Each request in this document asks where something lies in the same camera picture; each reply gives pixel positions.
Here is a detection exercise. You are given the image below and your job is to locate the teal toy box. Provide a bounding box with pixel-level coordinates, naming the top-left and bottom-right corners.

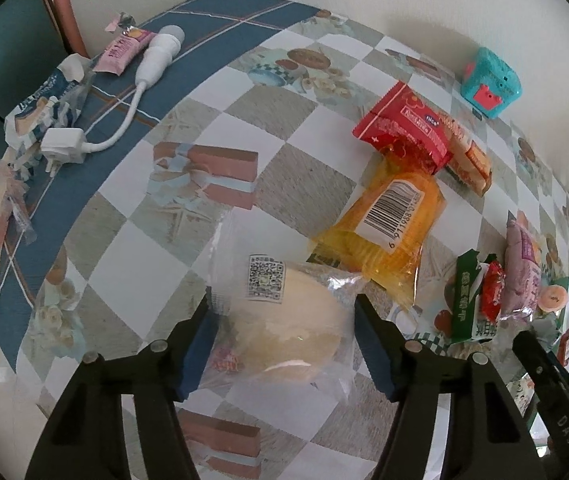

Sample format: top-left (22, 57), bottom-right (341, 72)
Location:
top-left (461, 47), bottom-right (521, 121)

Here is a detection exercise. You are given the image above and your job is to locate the pale bun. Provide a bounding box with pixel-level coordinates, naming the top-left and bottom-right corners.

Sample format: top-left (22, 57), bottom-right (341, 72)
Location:
top-left (204, 220), bottom-right (370, 411)

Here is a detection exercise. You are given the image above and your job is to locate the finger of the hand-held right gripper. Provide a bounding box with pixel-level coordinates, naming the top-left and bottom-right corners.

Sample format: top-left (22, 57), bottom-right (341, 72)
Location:
top-left (512, 329), bottom-right (569, 461)

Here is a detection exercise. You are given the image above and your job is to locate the cream orange snack packet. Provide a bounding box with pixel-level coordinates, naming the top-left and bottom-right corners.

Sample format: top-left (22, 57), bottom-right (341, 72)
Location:
top-left (439, 112), bottom-right (494, 197)

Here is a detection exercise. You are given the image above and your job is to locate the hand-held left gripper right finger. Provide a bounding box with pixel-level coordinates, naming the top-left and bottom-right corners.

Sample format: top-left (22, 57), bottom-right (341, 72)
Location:
top-left (353, 292), bottom-right (549, 480)

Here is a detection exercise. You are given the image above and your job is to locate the small red candy packet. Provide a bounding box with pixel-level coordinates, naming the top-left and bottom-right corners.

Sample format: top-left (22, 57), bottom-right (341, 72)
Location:
top-left (479, 261), bottom-right (506, 322)

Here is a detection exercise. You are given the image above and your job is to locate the orange round jelly cup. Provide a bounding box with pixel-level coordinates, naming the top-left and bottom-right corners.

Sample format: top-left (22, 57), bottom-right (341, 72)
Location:
top-left (537, 285), bottom-right (568, 311)

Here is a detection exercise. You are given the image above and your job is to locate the white plug-in device with cable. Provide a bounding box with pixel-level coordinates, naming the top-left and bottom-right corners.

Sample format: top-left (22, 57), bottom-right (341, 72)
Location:
top-left (40, 25), bottom-right (186, 177)

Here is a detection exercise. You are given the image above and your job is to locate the torn blue white packet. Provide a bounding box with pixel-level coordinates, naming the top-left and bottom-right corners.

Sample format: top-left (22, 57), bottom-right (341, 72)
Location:
top-left (3, 55), bottom-right (95, 148)

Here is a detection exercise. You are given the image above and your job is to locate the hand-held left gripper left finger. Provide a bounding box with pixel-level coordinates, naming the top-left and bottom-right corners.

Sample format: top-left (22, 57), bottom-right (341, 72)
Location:
top-left (24, 287), bottom-right (222, 480)

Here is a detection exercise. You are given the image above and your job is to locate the pink tube packet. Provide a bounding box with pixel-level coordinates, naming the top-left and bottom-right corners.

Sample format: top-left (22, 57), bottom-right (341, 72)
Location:
top-left (92, 30), bottom-right (158, 76)

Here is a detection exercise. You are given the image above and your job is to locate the green snack packet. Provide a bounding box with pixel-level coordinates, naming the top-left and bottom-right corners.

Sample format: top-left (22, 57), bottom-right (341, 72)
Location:
top-left (447, 250), bottom-right (498, 343)

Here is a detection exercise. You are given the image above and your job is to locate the red snack packet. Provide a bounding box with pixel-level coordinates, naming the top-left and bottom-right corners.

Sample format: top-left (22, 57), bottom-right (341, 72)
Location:
top-left (353, 81), bottom-right (454, 176)

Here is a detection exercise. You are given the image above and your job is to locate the yellow clear snack packet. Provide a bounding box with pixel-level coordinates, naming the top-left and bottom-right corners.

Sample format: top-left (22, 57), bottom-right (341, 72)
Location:
top-left (312, 152), bottom-right (448, 308)

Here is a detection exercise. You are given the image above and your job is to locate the dark board with wooden frame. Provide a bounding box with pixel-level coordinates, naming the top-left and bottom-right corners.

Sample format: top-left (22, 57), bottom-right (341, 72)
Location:
top-left (0, 0), bottom-right (90, 121)

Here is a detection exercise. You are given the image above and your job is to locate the crumpled clear wrapper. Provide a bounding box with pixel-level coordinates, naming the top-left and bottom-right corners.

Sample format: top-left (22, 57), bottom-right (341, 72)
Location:
top-left (106, 10), bottom-right (139, 35)

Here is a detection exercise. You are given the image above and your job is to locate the purple snack packet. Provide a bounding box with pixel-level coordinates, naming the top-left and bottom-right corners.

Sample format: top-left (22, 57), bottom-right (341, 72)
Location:
top-left (506, 212), bottom-right (545, 316)

